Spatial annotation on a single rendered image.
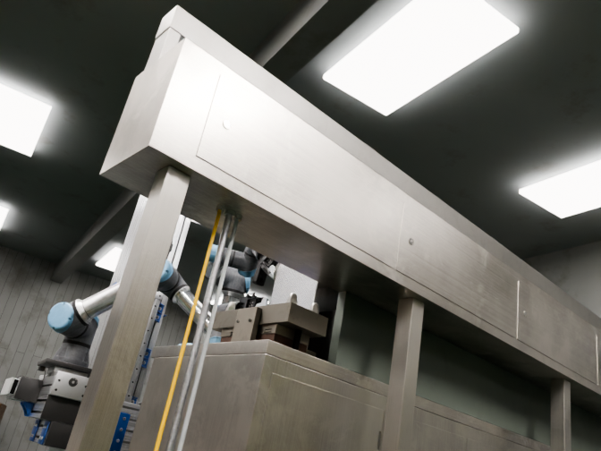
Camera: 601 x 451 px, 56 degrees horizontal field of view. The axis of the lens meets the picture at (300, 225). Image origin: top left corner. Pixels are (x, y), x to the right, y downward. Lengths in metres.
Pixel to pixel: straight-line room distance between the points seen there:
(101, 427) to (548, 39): 3.44
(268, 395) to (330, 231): 0.48
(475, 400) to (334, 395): 0.79
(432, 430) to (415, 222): 0.77
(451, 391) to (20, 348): 9.29
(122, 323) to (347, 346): 0.86
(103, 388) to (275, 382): 0.60
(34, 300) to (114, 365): 9.86
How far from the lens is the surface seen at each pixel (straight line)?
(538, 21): 3.86
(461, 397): 2.34
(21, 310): 10.97
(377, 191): 1.71
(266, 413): 1.61
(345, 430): 1.82
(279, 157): 1.45
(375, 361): 1.93
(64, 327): 2.48
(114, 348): 1.17
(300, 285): 2.00
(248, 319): 1.79
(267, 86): 1.75
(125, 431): 2.64
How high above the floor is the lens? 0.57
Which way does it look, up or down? 24 degrees up
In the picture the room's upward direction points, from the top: 11 degrees clockwise
